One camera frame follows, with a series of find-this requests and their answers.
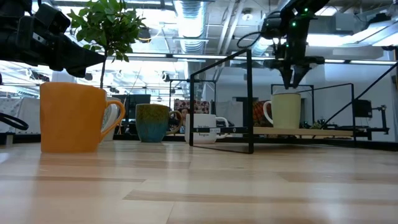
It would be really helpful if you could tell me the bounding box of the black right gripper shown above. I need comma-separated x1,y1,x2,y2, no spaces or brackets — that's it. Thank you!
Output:
264,42,326,90

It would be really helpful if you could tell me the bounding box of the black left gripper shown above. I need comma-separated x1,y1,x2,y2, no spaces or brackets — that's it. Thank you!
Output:
0,15,107,78

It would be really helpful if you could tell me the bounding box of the pale yellow-green mug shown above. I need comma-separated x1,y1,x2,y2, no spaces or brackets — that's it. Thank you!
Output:
262,92,302,129

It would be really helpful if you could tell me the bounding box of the orange ceramic mug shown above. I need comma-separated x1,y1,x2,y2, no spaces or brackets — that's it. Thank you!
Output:
39,82,126,154

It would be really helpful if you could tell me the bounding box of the white green patterned mug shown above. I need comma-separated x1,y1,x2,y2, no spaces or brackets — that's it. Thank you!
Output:
99,96,121,142

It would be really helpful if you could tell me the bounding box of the olive teal glazed mug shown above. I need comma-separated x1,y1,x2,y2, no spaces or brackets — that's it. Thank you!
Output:
135,103,183,143

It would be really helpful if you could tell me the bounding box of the white mug with black text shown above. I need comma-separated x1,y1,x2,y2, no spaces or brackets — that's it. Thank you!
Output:
184,113,230,144

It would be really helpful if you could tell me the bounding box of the black metal rack wooden shelf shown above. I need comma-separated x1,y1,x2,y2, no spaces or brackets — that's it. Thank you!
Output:
188,49,357,155

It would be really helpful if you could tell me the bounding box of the potted green plant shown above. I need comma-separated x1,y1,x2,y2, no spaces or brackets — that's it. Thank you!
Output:
67,0,147,90

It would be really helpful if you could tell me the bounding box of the black computer monitor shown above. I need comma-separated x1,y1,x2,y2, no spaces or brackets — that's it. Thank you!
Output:
127,94,152,121

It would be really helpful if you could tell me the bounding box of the ceiling light strip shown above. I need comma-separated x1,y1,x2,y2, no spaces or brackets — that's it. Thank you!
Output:
124,53,398,65

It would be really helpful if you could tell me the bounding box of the black clamp stand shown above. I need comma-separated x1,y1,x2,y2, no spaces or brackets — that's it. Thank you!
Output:
337,99,390,141

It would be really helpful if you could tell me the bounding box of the red patterned cushion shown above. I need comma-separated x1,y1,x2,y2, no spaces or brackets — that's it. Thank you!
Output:
174,98,211,114

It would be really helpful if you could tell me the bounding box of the person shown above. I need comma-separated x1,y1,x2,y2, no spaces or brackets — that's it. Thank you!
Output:
177,106,191,134

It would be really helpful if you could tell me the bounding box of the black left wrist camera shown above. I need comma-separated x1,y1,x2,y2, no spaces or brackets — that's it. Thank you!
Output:
32,2,72,35

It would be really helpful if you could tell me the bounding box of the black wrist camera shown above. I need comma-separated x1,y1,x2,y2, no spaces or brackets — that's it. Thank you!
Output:
260,15,282,40
32,2,72,35

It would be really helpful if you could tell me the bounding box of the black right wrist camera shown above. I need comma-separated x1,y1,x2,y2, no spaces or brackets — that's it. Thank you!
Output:
260,15,282,40

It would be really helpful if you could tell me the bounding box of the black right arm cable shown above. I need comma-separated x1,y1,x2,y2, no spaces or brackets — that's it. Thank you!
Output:
236,30,266,50

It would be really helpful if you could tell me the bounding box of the black cable loop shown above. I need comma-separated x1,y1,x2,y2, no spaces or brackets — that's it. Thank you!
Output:
0,112,29,131

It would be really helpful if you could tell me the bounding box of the black table frame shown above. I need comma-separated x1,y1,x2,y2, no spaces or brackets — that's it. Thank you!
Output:
0,132,398,152

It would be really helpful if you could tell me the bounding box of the silver ceiling duct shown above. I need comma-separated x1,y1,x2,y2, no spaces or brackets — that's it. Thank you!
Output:
173,0,206,54

